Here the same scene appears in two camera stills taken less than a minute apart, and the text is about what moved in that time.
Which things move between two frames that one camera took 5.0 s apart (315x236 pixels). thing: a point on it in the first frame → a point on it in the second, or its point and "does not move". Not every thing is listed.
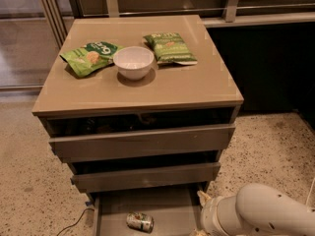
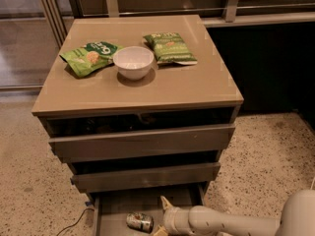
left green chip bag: [92, 57] does not move
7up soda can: [140, 221] does not move
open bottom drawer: [173, 213] does not move
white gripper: [209, 214] → [171, 218]
